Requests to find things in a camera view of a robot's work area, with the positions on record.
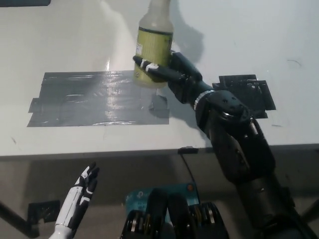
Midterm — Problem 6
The teal router box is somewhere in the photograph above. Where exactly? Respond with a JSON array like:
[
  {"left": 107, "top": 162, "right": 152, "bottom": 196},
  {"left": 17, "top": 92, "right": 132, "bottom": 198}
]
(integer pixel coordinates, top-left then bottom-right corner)
[{"left": 125, "top": 183, "right": 200, "bottom": 219}]

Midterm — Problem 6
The spray bottle with yellow label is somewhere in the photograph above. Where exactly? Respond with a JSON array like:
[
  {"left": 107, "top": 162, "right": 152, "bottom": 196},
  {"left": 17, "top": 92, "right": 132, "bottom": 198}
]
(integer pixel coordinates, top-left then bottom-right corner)
[{"left": 134, "top": 0, "right": 175, "bottom": 89}]

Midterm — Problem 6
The thin black cable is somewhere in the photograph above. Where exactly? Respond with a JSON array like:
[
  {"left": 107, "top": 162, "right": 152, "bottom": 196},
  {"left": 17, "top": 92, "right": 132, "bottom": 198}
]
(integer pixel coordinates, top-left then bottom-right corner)
[{"left": 180, "top": 152, "right": 197, "bottom": 185}]

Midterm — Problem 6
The dark metal table leg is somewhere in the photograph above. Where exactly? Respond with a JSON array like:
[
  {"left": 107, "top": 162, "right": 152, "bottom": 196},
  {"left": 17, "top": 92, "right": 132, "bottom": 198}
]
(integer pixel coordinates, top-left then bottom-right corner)
[{"left": 0, "top": 200, "right": 40, "bottom": 239}]

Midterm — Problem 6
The black tape floor patch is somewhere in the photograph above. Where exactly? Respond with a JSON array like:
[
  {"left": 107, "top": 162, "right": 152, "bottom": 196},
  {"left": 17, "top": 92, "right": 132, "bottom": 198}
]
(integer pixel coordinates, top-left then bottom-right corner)
[{"left": 27, "top": 200, "right": 61, "bottom": 224}]

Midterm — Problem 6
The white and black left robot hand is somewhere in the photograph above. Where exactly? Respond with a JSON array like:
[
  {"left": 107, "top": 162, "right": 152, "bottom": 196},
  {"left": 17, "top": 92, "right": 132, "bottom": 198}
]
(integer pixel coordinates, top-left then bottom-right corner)
[{"left": 54, "top": 161, "right": 100, "bottom": 231}]

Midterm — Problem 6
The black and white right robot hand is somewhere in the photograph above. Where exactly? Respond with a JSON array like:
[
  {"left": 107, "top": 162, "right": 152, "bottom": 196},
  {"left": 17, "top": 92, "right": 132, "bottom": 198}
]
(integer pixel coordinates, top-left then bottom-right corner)
[{"left": 132, "top": 50, "right": 215, "bottom": 105}]

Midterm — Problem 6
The black tape square mark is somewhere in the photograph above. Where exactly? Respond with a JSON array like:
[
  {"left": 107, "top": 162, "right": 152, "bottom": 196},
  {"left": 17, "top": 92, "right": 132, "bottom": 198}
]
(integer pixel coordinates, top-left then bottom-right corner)
[{"left": 211, "top": 74, "right": 277, "bottom": 119}]

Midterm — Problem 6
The dark grey box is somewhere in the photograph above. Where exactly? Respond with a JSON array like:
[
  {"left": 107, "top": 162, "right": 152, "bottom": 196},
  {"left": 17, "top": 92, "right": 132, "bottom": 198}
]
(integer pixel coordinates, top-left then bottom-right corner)
[{"left": 0, "top": 0, "right": 52, "bottom": 7}]

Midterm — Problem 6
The large grey duct tape patch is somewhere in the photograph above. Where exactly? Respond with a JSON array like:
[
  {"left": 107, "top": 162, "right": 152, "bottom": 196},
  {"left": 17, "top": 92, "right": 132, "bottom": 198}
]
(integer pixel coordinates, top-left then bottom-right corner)
[{"left": 26, "top": 70, "right": 171, "bottom": 128}]

